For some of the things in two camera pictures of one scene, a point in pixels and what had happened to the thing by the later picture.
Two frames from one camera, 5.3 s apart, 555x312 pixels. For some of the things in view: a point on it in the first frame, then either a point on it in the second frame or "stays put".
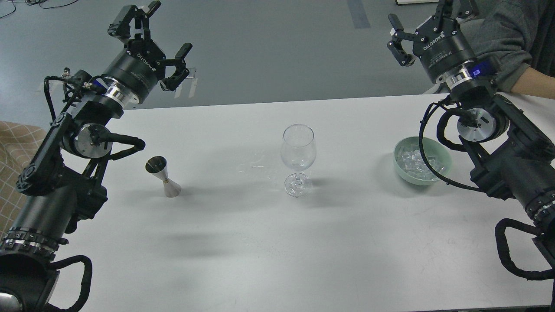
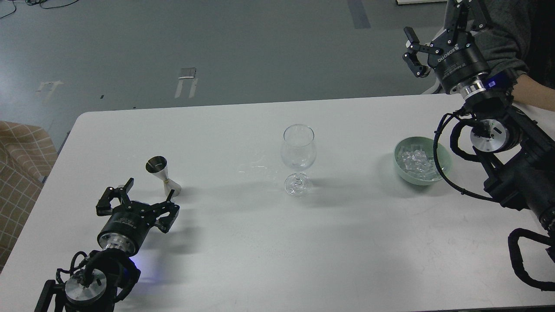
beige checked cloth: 17,141 stays put
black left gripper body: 135,69 to 127,227
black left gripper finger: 131,21 to 103,207
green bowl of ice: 409,163 stays put
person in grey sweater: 518,36 stays put
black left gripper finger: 172,82 to 165,222
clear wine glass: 298,150 stays put
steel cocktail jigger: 157,166 stays put
